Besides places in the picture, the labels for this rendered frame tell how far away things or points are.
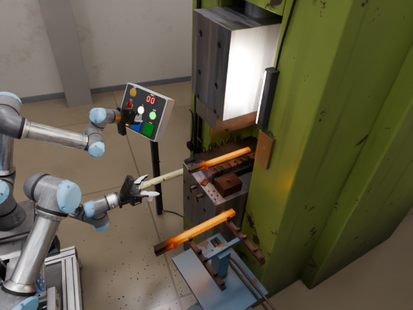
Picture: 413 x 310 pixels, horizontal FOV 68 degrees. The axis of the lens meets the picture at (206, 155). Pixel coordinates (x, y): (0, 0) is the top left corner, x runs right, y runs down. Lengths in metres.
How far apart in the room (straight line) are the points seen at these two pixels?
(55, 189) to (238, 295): 0.94
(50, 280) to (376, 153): 2.04
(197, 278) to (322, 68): 1.09
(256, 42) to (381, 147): 0.74
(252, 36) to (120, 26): 3.13
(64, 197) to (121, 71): 3.39
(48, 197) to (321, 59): 1.07
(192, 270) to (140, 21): 3.36
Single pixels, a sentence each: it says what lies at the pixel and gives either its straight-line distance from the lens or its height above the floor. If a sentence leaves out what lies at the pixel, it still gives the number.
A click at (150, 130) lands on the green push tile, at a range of 1.94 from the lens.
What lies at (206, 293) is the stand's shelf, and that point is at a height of 0.72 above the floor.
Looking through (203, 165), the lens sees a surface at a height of 1.01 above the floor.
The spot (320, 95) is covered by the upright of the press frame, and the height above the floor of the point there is 1.64.
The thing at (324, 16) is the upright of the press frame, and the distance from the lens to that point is 1.09.
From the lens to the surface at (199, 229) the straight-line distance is 1.42.
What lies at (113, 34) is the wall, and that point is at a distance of 4.30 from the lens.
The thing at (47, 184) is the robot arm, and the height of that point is 1.29.
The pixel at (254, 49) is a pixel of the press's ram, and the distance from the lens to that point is 1.32.
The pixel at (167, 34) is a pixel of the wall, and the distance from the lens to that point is 4.43.
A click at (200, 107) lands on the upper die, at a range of 1.57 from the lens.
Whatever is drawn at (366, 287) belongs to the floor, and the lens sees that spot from 2.72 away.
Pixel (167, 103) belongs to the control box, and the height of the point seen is 1.18.
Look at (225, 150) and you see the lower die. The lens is 1.82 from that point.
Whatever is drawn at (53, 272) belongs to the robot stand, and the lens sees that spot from 2.37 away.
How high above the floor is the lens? 2.13
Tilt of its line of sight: 40 degrees down
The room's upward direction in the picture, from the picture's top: 3 degrees clockwise
